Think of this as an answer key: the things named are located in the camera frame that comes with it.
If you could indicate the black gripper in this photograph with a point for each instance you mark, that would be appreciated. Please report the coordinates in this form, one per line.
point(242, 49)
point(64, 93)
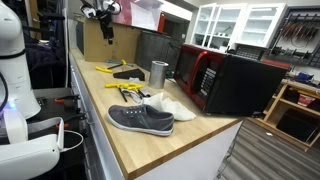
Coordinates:
point(106, 21)

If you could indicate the black wedge wrench stand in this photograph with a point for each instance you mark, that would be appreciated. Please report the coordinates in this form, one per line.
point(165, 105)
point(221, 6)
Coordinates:
point(131, 74)

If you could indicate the silver cylindrical container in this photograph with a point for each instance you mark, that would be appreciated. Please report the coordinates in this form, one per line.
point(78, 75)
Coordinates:
point(158, 75)

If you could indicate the large cardboard box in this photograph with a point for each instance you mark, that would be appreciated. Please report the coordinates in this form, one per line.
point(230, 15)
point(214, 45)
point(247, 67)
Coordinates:
point(96, 46)

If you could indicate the pink poster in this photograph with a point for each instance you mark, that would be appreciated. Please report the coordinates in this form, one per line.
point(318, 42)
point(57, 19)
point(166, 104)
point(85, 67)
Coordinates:
point(125, 15)

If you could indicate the red upright bar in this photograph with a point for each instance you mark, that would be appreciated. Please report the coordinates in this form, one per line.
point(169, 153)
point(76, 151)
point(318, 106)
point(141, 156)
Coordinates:
point(161, 23)

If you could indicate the gray cloth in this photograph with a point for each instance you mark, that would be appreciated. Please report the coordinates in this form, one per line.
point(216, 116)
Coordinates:
point(135, 95)

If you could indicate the dark hanging jacket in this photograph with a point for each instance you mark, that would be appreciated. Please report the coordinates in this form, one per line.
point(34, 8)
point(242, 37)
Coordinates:
point(43, 56)

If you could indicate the gray canvas shoe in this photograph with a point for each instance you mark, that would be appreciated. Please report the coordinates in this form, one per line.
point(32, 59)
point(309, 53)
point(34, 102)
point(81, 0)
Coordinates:
point(140, 118)

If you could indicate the white cloth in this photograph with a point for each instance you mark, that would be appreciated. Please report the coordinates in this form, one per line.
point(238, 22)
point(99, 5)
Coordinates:
point(173, 108)

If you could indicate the white glass door cabinet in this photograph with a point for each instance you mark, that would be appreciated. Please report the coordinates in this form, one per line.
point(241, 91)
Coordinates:
point(233, 23)

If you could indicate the red black microwave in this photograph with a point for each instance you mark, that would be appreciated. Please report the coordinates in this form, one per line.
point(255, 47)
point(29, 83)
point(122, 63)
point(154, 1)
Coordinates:
point(233, 83)

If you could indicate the black slotted crate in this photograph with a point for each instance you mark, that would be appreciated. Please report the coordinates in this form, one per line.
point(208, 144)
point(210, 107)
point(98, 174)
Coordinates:
point(250, 52)

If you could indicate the white workbench base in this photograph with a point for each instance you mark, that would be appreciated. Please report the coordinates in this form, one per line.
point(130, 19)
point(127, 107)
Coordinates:
point(200, 160)

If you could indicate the wooden shelf unit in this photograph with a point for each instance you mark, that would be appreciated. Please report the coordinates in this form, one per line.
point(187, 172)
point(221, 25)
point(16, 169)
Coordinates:
point(280, 100)

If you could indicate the blue object on shelf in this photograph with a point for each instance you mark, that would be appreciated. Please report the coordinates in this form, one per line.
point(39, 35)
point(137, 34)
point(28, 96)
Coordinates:
point(304, 77)

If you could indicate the red white box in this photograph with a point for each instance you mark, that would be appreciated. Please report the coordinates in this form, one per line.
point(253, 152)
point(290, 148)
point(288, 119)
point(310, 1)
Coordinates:
point(306, 100)

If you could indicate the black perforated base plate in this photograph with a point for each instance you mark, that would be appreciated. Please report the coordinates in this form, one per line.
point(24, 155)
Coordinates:
point(46, 111)

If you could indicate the black wall tool rack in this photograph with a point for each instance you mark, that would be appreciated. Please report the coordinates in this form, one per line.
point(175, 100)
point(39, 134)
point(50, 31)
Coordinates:
point(300, 33)

